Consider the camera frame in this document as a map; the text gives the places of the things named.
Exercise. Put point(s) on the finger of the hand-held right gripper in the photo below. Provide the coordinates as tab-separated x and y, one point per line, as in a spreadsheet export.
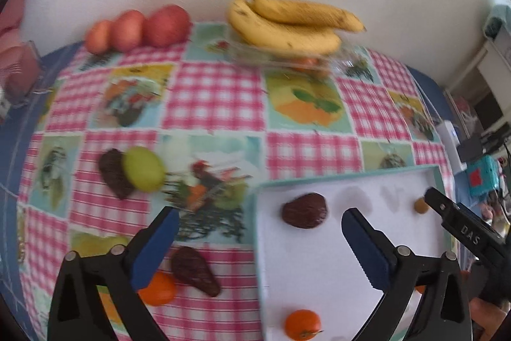
439	203

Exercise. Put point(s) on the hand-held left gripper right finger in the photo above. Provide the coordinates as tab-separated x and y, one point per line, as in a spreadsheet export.
367	245

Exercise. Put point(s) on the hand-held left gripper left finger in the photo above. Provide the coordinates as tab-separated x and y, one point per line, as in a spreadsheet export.
159	241

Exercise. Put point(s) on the small brown longan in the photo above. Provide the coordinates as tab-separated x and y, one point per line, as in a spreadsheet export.
421	205

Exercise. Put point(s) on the long dark brown date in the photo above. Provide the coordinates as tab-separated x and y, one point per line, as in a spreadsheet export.
195	271

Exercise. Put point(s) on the large orange mandarin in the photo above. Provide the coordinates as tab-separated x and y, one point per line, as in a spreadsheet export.
159	289

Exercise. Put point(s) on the white tray with teal rim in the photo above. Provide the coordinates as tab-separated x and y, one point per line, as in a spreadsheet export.
319	277

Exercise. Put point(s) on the green jujube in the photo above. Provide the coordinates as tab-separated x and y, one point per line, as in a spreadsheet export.
143	169

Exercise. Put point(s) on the large dark brown date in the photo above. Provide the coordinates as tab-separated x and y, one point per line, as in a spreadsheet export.
113	173

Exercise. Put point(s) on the person's right hand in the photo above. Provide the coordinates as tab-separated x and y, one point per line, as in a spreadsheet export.
489	319

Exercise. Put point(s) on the teal box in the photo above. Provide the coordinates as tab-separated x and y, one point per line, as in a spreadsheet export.
483	175

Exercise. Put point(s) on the white power strip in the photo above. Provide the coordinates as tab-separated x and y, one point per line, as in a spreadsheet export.
449	141

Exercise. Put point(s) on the black charger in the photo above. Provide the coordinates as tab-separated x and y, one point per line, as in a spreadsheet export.
471	147

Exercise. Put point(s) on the dark avocado on tray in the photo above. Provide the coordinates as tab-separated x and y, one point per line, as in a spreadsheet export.
305	211

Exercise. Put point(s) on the white furniture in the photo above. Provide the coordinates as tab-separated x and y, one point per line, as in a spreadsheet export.
495	61

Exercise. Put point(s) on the pink checkered printed tablecloth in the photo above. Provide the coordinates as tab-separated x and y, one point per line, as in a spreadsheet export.
215	97

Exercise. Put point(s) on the clear glass vase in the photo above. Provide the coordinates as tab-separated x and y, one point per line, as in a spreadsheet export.
34	81

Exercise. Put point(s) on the clear plastic container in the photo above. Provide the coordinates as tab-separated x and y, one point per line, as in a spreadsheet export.
263	59

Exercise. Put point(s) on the medium red apple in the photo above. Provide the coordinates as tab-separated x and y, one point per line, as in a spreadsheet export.
127	30

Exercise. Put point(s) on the small red apple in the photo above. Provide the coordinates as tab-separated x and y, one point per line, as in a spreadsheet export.
98	36

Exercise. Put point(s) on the large red apple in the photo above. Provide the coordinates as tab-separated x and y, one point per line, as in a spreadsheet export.
167	25

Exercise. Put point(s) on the pink flower bouquet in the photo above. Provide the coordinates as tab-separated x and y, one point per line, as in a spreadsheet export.
14	53

